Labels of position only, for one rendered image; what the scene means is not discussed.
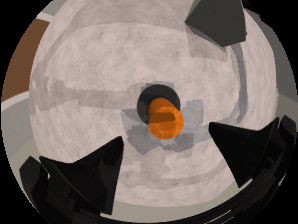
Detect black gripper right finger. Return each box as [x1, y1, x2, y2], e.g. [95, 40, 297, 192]
[209, 117, 279, 188]

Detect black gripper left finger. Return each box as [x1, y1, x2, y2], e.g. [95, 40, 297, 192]
[39, 136, 124, 216]

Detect orange knob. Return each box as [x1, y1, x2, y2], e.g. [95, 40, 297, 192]
[148, 97, 184, 139]

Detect black round pedestal with silver shaft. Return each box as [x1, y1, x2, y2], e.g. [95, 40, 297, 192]
[137, 84, 180, 125]

